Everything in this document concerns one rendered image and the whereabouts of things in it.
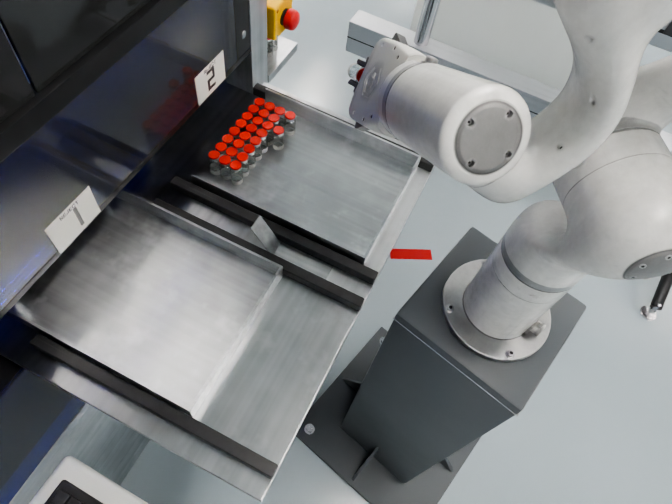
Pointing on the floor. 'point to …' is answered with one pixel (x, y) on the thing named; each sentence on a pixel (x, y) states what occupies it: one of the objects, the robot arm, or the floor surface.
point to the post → (249, 70)
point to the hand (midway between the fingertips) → (367, 77)
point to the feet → (657, 298)
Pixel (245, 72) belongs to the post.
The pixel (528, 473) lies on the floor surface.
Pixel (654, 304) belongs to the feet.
